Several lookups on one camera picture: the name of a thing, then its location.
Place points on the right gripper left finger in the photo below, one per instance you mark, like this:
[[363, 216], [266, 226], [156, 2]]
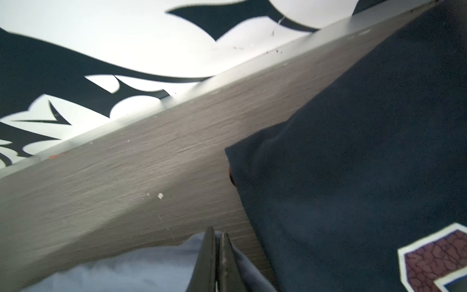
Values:
[[204, 274]]

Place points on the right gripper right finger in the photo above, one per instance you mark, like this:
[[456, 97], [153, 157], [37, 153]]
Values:
[[229, 277]]

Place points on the grey blue printed tank top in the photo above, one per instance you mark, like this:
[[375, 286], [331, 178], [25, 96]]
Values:
[[155, 269]]

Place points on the navy tank top red trim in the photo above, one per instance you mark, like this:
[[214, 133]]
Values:
[[364, 188]]

